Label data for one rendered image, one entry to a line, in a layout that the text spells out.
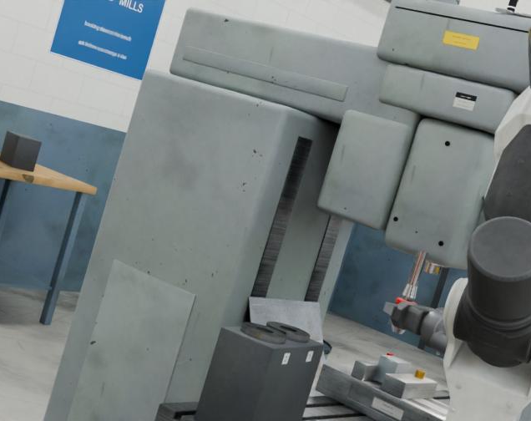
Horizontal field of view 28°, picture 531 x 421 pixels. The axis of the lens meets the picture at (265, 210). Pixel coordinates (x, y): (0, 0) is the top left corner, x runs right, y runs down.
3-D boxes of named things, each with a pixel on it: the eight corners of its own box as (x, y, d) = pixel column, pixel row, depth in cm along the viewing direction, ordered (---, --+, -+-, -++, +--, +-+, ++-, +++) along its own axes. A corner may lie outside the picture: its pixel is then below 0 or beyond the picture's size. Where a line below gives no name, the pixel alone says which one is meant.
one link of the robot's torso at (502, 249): (538, 293, 146) (578, 197, 154) (450, 264, 150) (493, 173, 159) (528, 384, 168) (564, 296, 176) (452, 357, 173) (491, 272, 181)
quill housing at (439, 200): (483, 275, 251) (524, 146, 249) (445, 268, 234) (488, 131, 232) (417, 251, 262) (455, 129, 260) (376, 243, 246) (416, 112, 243)
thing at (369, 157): (424, 240, 264) (455, 141, 262) (376, 230, 244) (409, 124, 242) (362, 220, 275) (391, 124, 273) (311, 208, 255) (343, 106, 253)
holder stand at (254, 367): (299, 432, 211) (327, 338, 210) (245, 444, 192) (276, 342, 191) (250, 409, 217) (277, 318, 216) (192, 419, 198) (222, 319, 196)
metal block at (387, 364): (403, 387, 249) (411, 362, 248) (391, 387, 244) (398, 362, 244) (386, 378, 252) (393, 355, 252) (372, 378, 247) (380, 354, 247)
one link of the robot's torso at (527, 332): (535, 342, 156) (561, 280, 162) (450, 312, 161) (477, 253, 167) (531, 382, 167) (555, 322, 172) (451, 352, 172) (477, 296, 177)
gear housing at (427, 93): (541, 151, 248) (553, 111, 248) (499, 133, 229) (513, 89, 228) (421, 120, 268) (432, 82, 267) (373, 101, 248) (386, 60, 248)
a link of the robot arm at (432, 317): (440, 301, 227) (478, 317, 217) (427, 342, 227) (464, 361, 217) (397, 291, 219) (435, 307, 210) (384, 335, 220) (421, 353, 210)
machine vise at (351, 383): (467, 446, 242) (482, 402, 241) (435, 449, 230) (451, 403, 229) (348, 389, 264) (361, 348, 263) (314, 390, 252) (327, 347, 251)
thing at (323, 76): (448, 156, 261) (472, 78, 260) (405, 140, 243) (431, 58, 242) (214, 90, 309) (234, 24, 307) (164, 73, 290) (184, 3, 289)
